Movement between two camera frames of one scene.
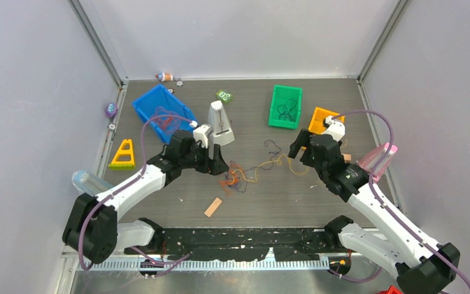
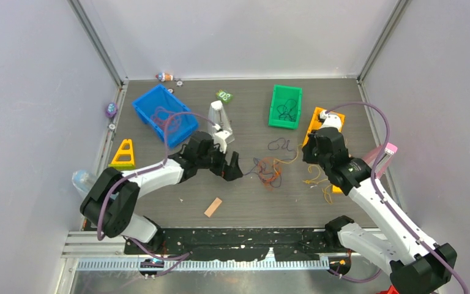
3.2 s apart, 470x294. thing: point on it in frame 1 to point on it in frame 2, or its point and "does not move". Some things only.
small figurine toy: (164, 76) does not move
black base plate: (302, 244) does not move
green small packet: (223, 95) does not move
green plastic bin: (286, 107) does not move
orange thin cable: (232, 179) to (268, 182)
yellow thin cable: (277, 160) to (324, 189)
